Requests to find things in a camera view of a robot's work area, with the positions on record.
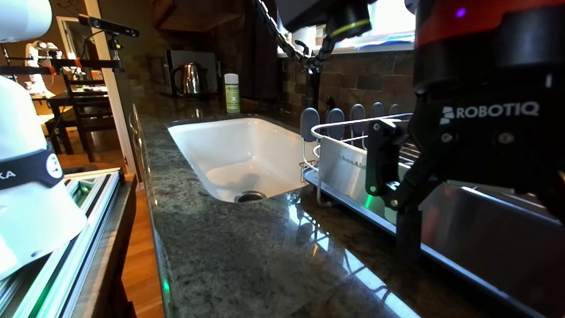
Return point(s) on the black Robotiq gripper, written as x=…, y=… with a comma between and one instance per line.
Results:
x=494, y=141

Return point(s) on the steel kettle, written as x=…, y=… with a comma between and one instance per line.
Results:
x=189, y=79

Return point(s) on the black wooden chair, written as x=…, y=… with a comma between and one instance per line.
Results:
x=88, y=111

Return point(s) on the metal sink drain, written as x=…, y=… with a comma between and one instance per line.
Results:
x=251, y=196

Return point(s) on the white kitchen sink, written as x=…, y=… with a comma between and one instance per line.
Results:
x=235, y=146

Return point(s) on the green soap bottle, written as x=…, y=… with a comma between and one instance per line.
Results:
x=231, y=97

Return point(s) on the black camera on stand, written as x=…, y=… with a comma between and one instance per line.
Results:
x=106, y=25

